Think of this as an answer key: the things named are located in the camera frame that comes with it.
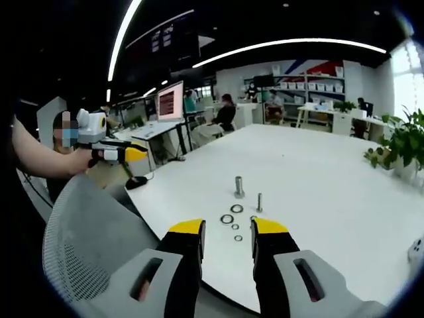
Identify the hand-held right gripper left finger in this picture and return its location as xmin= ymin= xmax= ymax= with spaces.
xmin=79 ymin=217 xmax=207 ymax=318

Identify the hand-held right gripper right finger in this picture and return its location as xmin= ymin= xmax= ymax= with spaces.
xmin=250 ymin=217 xmax=396 ymax=318

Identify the large threaded stud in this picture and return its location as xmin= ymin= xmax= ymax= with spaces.
xmin=234 ymin=176 xmax=246 ymax=199

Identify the white office desk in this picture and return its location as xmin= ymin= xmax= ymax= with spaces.
xmin=112 ymin=119 xmax=193 ymax=166

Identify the computer monitor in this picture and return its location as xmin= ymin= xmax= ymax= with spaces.
xmin=156 ymin=80 xmax=185 ymax=122

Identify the curved ceiling light strip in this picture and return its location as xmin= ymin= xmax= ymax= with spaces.
xmin=107 ymin=0 xmax=143 ymax=82
xmin=191 ymin=38 xmax=388 ymax=70

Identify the grey mesh office chair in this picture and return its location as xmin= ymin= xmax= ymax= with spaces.
xmin=42 ymin=173 xmax=160 ymax=318

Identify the white wooden-leg table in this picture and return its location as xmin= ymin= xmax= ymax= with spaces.
xmin=295 ymin=101 xmax=354 ymax=134

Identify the small green plant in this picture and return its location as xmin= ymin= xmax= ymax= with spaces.
xmin=332 ymin=100 xmax=358 ymax=114

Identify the storage shelf with white bins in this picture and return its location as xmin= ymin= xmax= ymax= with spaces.
xmin=244 ymin=65 xmax=346 ymax=113

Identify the green potted plant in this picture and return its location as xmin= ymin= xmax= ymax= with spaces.
xmin=363 ymin=105 xmax=424 ymax=182

